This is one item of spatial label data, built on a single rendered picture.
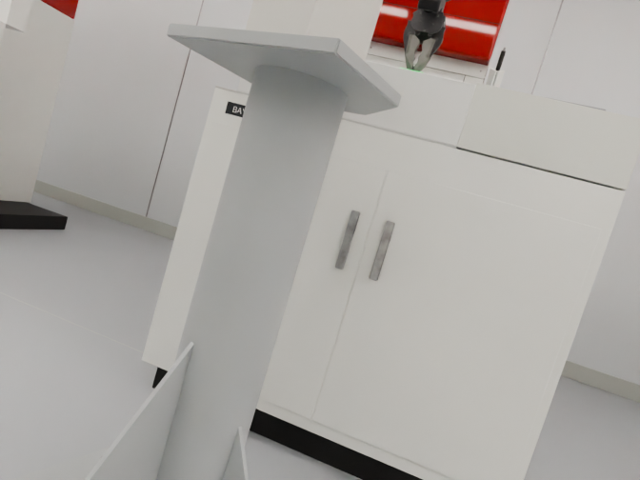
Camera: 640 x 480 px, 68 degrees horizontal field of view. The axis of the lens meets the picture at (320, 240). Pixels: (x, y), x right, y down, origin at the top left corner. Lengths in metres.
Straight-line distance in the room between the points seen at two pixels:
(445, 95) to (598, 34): 2.46
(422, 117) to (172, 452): 0.83
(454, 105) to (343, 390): 0.70
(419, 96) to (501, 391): 0.68
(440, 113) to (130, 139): 3.17
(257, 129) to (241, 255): 0.20
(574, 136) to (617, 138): 0.08
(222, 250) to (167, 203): 3.03
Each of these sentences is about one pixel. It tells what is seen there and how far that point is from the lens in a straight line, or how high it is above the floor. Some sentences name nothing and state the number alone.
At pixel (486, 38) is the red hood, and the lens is 1.80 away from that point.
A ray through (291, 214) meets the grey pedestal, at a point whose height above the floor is 0.59.
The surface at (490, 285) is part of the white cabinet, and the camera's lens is 1.10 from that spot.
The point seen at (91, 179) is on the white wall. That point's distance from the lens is 4.20.
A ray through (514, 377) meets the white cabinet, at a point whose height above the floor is 0.38.
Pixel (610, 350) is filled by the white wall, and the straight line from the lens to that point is 3.43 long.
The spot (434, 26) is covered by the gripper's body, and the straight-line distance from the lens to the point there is 1.22.
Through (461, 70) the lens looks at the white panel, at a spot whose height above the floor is 1.19.
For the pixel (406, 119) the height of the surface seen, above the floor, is 0.85.
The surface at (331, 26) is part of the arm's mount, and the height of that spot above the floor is 0.88.
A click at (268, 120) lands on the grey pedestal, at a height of 0.72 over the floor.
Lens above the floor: 0.63
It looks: 5 degrees down
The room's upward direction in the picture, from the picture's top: 17 degrees clockwise
